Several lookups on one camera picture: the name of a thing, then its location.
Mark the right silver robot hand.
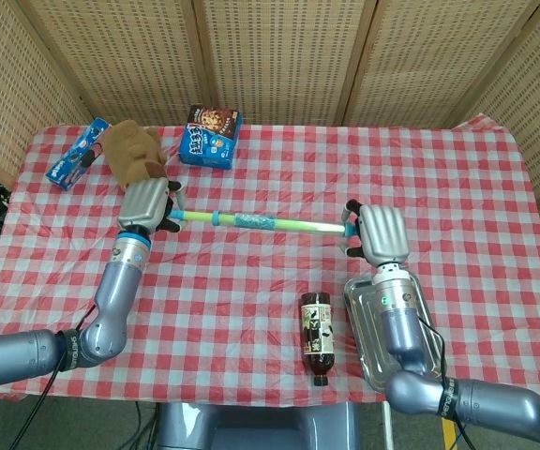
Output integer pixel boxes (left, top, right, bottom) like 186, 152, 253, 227
342, 199, 412, 269

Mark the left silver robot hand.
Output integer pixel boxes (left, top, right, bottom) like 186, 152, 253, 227
117, 178, 188, 235

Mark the green plunger with blue handle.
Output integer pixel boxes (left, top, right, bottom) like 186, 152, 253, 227
166, 209, 347, 235

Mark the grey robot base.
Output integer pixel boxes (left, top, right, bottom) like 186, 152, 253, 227
156, 401, 363, 450

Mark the brown plush toy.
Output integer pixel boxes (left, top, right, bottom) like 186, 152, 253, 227
100, 119, 169, 192

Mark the long blue sandwich cookie box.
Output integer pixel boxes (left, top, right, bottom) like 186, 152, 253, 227
44, 116, 113, 192

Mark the blue chocolate chip cookie box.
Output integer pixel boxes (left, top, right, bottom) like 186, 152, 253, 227
178, 104, 244, 171

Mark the stainless steel tray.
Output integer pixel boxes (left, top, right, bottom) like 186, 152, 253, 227
343, 274, 444, 391

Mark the brown tea bottle with label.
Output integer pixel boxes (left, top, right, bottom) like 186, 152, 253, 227
299, 291, 335, 389

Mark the red white checkered tablecloth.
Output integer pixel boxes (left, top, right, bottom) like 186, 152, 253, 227
0, 112, 540, 407

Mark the white table leg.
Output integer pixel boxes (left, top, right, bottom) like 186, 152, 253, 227
381, 401, 396, 450

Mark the woven bamboo folding screen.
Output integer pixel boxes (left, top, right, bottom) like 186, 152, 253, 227
0, 0, 540, 306

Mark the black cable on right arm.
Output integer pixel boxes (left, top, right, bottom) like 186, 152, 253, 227
414, 316, 469, 450

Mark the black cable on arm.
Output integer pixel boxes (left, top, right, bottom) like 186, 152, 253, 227
9, 304, 98, 450
414, 316, 469, 450

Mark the dark strap on left arm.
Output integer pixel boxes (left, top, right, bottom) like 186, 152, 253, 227
56, 328, 82, 374

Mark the dark strap on arm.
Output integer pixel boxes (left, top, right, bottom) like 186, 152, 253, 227
436, 376, 461, 419
56, 328, 82, 374

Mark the dark strap on right arm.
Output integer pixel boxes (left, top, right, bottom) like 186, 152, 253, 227
436, 376, 461, 419

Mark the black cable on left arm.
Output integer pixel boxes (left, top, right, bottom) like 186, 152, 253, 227
9, 304, 98, 450

